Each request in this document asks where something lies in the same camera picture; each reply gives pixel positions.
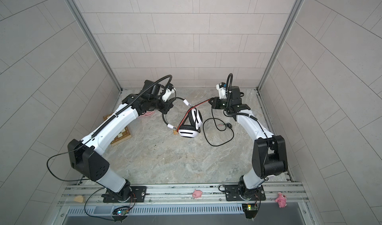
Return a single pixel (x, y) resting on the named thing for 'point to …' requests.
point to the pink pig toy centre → (197, 193)
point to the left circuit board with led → (121, 212)
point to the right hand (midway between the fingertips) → (209, 100)
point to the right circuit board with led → (250, 210)
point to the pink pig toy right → (281, 200)
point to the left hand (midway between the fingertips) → (175, 102)
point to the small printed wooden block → (175, 132)
